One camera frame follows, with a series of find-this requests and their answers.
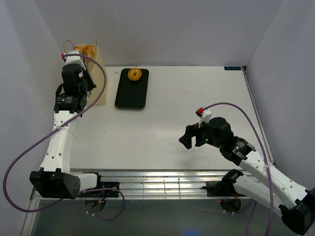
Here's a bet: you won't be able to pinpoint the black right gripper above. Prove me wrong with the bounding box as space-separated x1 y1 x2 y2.
179 118 222 149

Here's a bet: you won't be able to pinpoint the round pumpkin-shaped bun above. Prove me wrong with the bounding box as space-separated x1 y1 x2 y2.
74 44 96 58

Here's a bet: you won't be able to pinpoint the metal tongs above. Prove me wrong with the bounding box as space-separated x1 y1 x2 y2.
83 51 94 72

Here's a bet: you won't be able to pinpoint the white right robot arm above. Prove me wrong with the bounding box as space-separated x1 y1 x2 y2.
179 117 315 235

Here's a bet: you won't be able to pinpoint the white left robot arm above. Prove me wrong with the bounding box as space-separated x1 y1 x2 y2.
30 62 104 199

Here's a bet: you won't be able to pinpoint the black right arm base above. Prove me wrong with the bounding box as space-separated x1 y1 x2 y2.
201 169 244 197

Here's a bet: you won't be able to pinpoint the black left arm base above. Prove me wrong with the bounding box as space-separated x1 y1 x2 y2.
84 181 120 198

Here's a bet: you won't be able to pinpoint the cream paper bag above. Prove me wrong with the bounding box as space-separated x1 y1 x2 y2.
72 41 106 106

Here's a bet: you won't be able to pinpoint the black rectangular tray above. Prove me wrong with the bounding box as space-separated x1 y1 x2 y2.
115 68 149 110

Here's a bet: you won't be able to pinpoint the golden bagel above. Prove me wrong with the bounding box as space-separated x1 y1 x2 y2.
127 68 142 81

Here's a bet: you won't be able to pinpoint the blue table label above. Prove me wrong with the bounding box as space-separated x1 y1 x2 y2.
224 66 242 71

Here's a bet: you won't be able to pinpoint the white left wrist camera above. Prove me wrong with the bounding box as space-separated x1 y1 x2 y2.
61 50 84 67

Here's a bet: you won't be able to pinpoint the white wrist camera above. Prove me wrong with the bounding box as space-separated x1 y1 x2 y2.
61 50 84 67
195 107 212 128

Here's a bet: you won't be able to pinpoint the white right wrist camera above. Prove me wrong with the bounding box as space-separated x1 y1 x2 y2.
195 107 212 128

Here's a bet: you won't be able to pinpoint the aluminium rail frame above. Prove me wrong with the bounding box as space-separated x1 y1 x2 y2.
30 169 259 200

